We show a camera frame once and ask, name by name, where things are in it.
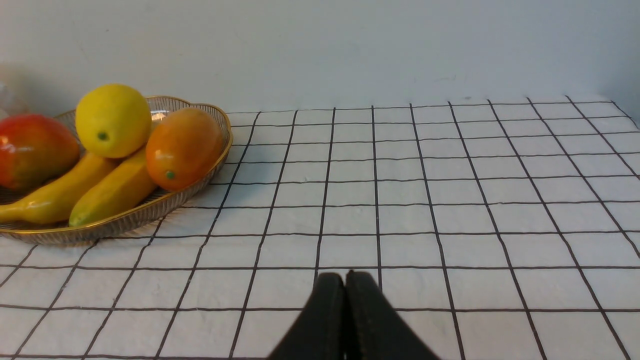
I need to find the white black-grid tablecloth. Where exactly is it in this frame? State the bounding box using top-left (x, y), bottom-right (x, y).
top-left (0, 96), bottom-right (640, 360)

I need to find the left yellow banana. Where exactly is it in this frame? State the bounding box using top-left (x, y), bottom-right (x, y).
top-left (0, 152), bottom-right (121, 225)

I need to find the red apple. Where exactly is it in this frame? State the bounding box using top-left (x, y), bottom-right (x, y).
top-left (0, 113), bottom-right (80, 192)

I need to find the right yellow banana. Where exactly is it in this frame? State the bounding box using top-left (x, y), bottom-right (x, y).
top-left (68, 146), bottom-right (158, 227)

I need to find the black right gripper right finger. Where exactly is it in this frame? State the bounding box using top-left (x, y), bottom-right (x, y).
top-left (345, 270), bottom-right (439, 360)

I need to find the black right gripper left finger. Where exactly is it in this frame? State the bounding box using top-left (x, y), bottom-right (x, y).
top-left (269, 272), bottom-right (346, 360)

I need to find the yellow lemon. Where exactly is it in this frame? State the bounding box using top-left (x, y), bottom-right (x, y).
top-left (75, 83), bottom-right (153, 158)

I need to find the orange mango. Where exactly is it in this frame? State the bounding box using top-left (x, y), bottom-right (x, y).
top-left (145, 107), bottom-right (224, 192)

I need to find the yellow banana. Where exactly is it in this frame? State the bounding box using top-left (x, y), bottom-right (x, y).
top-left (68, 146), bottom-right (158, 227)
top-left (0, 152), bottom-right (121, 225)

